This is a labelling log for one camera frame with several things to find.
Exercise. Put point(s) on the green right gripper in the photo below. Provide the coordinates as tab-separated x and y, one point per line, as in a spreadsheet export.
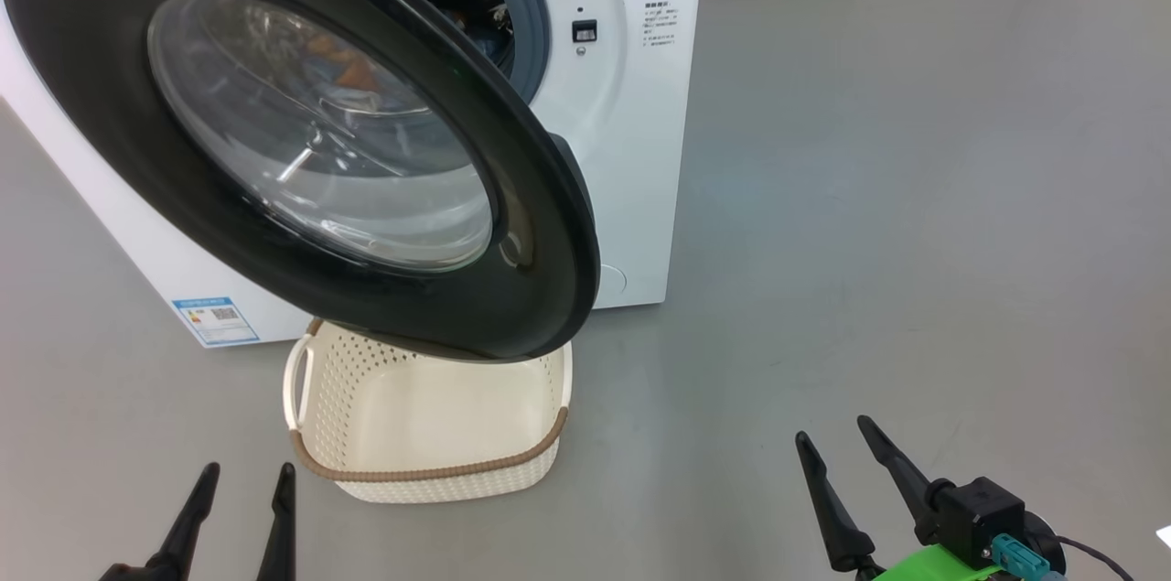
942	565

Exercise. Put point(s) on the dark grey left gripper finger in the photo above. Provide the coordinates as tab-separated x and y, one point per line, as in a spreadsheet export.
178	535
281	535

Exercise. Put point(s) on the black round glass washer door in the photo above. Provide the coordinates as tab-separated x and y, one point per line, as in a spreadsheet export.
91	105

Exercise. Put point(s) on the white washing machine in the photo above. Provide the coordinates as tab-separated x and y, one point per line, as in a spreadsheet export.
631	151

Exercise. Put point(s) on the cream perforated laundry basket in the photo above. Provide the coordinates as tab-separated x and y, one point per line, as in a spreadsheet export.
430	416

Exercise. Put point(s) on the blue energy label sticker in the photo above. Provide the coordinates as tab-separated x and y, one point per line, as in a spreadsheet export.
217	321

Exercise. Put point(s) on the round white filter cover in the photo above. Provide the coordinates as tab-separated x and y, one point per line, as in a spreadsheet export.
613	279

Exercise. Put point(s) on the printed warning text sticker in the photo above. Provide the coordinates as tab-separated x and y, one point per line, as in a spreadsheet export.
660	23

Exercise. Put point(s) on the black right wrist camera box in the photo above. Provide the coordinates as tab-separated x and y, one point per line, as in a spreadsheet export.
979	517

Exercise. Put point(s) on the teal right camera connector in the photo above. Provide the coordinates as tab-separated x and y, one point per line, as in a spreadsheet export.
1020	558

